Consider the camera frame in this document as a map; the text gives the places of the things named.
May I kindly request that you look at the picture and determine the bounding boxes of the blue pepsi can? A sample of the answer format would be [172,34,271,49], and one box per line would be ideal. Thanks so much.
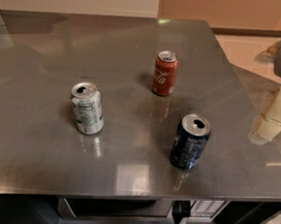
[170,113,211,170]

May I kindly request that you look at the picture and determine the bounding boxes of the cream robot gripper part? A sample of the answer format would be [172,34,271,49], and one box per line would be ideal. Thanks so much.
[248,85,281,144]

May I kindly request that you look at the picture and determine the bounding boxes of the white and green soda can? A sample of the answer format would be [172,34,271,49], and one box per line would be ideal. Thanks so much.
[71,82,104,135]

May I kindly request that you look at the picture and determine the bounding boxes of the microwave oven under table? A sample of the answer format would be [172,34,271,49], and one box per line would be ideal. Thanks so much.
[57,198,229,224]

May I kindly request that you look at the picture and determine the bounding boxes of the red coca-cola can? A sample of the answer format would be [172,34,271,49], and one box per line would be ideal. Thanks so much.
[152,50,178,96]

